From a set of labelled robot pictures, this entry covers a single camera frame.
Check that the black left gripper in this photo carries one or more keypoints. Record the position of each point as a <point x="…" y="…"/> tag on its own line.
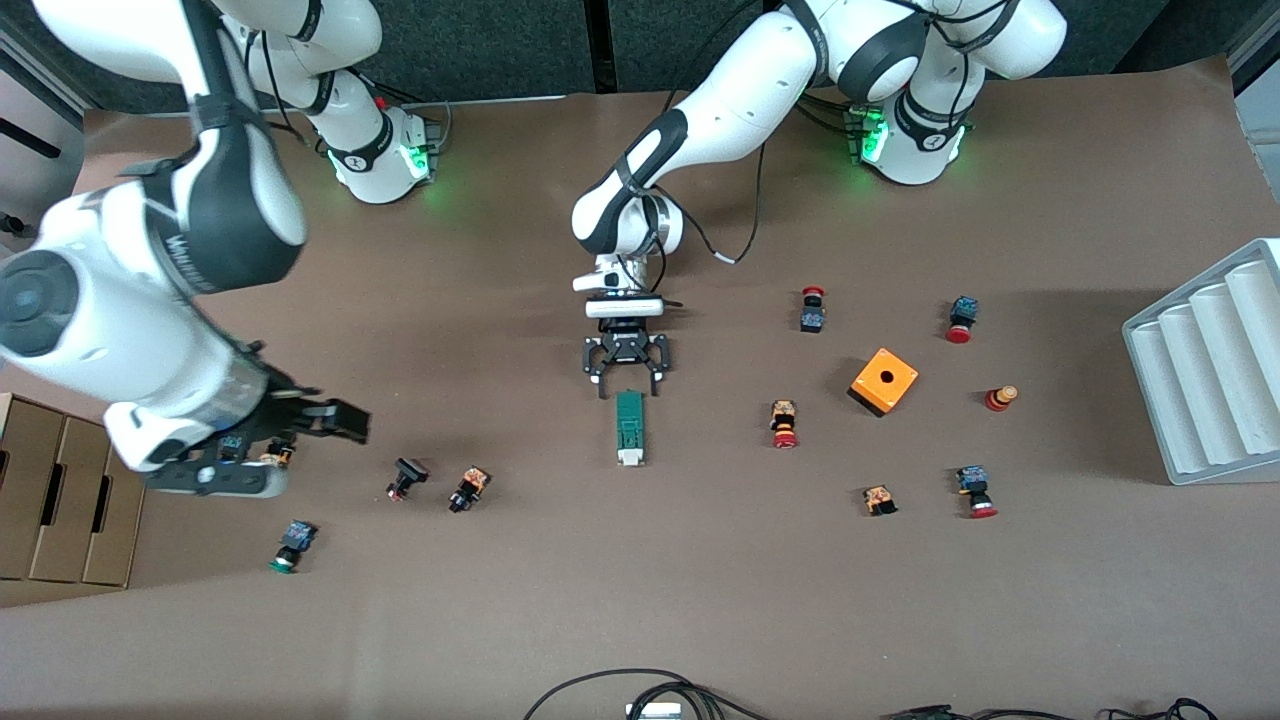
<point x="626" y="347"/>

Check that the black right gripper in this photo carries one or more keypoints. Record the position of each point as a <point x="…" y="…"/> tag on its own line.
<point x="285" y="408"/>

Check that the green load switch white lever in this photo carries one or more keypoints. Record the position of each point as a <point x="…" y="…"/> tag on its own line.
<point x="630" y="425"/>

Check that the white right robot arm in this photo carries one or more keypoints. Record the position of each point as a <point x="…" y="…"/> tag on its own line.
<point x="120" y="330"/>

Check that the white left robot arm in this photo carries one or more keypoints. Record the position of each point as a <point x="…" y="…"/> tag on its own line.
<point x="740" y="110"/>

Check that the black pushbutton orange block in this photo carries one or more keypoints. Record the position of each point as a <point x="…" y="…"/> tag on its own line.
<point x="468" y="489"/>
<point x="280" y="457"/>

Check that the black square pushbutton red base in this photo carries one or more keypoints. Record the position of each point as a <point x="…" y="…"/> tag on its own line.
<point x="407" y="478"/>

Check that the green pushbutton blue block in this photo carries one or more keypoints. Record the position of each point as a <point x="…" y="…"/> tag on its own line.
<point x="292" y="546"/>
<point x="233" y="447"/>

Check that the red pushbutton orange block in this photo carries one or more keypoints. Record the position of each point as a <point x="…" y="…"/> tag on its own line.
<point x="784" y="423"/>

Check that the red pushbutton black block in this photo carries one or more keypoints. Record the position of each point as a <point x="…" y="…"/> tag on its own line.
<point x="812" y="312"/>

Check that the orange black contact block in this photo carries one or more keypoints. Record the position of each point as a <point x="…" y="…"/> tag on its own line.
<point x="880" y="499"/>

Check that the brown cardboard box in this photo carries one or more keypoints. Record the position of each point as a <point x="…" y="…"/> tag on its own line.
<point x="60" y="520"/>

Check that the black vertical divider strip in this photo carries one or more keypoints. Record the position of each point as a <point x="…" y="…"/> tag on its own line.
<point x="600" y="45"/>

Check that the red pushbutton blue block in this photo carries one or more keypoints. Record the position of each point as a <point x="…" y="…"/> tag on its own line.
<point x="975" y="491"/>
<point x="962" y="319"/>

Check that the white plug adapter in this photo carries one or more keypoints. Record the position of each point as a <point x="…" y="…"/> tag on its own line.
<point x="655" y="712"/>

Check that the red yellow mushroom button head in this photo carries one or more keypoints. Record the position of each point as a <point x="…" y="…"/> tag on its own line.
<point x="1000" y="398"/>

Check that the white ridged plastic tray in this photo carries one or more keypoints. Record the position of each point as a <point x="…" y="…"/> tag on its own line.
<point x="1210" y="400"/>

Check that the orange button enclosure box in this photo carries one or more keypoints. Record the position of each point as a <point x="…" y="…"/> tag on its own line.
<point x="884" y="381"/>

